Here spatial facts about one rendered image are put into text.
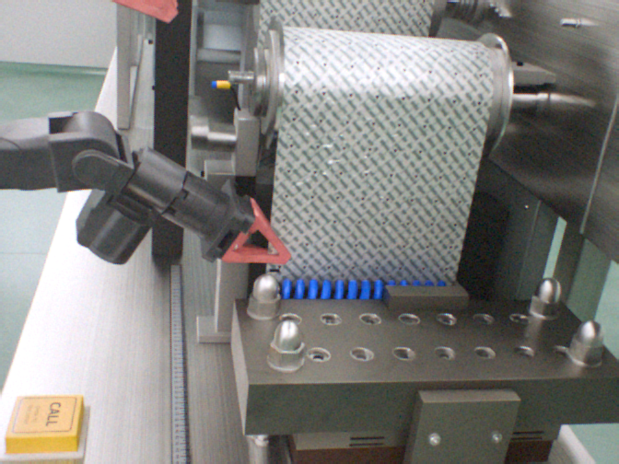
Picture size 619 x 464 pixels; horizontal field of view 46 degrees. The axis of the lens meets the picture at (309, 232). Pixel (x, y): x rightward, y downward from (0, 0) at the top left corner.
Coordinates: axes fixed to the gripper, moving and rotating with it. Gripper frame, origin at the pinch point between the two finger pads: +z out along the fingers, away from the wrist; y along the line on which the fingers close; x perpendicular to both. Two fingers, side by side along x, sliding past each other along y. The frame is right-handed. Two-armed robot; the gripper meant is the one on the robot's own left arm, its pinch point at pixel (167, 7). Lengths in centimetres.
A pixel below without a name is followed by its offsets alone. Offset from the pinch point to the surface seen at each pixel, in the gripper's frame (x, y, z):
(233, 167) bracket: -8.9, -4.8, 18.2
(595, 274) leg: 14, -10, 71
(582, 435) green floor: -16, -90, 186
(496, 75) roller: 20.2, 2.1, 30.4
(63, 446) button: -37.8, 17.4, 19.7
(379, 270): -4.7, 3.9, 37.5
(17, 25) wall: -150, -551, -32
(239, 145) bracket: -6.1, -3.1, 16.4
